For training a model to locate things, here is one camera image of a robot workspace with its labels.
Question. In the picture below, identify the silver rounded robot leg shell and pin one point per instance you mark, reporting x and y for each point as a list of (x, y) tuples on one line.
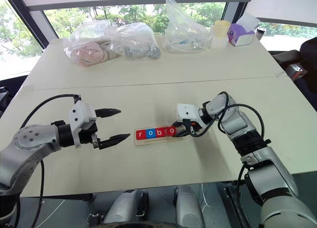
[(188, 208), (123, 208)]

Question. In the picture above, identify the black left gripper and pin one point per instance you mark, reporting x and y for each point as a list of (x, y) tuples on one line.
[(86, 136)]

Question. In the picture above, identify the red letter tile o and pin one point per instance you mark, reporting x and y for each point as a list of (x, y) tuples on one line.
[(171, 131)]

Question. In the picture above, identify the black object beside table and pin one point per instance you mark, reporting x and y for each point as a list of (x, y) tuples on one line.
[(3, 99)]

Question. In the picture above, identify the dark window frame post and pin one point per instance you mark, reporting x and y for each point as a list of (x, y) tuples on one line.
[(28, 15), (232, 11)]

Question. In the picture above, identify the purple tissue box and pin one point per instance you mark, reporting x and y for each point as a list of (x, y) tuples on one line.
[(240, 37)]

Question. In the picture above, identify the black table leg frame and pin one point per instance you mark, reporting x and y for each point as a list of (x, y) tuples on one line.
[(232, 208)]

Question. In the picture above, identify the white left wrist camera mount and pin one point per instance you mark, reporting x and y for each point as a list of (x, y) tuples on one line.
[(79, 111)]

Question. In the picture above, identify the white cup with dark lid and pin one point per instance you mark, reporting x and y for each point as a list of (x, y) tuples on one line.
[(260, 33)]

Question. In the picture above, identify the blue letter tile o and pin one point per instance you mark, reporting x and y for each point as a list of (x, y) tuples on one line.
[(150, 134)]

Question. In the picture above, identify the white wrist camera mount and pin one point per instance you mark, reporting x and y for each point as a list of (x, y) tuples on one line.
[(185, 110), (79, 111)]

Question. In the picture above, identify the grey orange device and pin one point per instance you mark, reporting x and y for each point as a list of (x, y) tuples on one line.
[(295, 71)]

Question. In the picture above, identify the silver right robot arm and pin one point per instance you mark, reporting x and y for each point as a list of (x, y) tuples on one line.
[(272, 178)]

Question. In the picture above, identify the wooden letter tray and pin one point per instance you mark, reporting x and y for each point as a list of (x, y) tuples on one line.
[(158, 142)]

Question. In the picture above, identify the white plastic container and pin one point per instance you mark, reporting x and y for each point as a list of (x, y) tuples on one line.
[(218, 43)]

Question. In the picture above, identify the red letter tile b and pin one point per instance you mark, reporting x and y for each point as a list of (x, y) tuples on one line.
[(160, 133)]

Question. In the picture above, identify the plastic bag with pink items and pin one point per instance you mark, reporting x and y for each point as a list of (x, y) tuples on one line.
[(86, 47)]

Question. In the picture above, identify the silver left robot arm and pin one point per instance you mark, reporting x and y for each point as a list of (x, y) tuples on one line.
[(29, 141)]

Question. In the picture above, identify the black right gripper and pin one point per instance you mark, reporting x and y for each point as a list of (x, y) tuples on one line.
[(190, 129)]

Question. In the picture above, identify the plastic bag with grey items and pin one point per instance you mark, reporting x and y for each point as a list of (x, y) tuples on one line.
[(141, 41)]

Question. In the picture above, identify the red letter tile r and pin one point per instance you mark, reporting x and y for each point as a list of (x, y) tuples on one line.
[(140, 134)]

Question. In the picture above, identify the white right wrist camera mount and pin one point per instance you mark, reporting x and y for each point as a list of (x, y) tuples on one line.
[(185, 110)]

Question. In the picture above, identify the stack of yellow cups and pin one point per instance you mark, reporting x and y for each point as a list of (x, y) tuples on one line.
[(222, 29)]

